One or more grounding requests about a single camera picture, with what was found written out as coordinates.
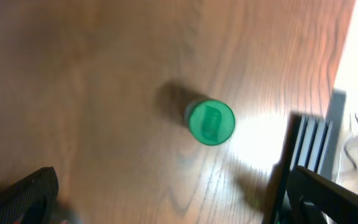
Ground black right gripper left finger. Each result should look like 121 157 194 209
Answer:
0 167 58 223

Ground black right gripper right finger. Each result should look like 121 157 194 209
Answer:
287 166 358 223

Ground green lid jar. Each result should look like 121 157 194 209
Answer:
183 98 236 146

